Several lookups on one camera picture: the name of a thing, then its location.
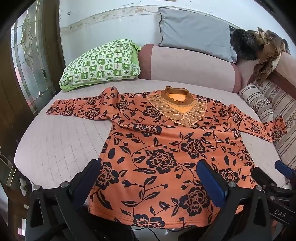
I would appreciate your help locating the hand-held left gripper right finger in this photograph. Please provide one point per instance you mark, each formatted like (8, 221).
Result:
(212, 183)

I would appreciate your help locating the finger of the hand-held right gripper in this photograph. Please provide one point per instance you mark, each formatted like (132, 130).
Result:
(262, 176)
(283, 168)

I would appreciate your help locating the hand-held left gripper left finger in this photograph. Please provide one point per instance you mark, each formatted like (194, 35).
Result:
(90, 177)

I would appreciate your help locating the orange floral blouse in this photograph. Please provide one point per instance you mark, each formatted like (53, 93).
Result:
(161, 157)

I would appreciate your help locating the striped cushion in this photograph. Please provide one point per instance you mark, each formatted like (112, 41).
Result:
(285, 109)

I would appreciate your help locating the striped floral bolster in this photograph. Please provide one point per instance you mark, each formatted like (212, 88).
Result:
(255, 100)

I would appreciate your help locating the pink padded headboard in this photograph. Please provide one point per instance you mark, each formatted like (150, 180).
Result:
(286, 69)

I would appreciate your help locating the green checked pillow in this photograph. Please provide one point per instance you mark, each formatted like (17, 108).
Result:
(101, 62)

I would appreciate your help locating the brown crumpled cloth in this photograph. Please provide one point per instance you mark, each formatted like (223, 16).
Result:
(269, 53)

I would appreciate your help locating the pink bolster cushion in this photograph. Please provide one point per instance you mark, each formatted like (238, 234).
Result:
(185, 67)

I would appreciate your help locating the dark furry cloth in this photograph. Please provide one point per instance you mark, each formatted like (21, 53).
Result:
(242, 44)

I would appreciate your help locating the wooden door with stained glass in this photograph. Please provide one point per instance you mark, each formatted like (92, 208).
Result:
(30, 60)

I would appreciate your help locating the grey pillow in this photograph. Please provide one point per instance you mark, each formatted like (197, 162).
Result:
(196, 30)

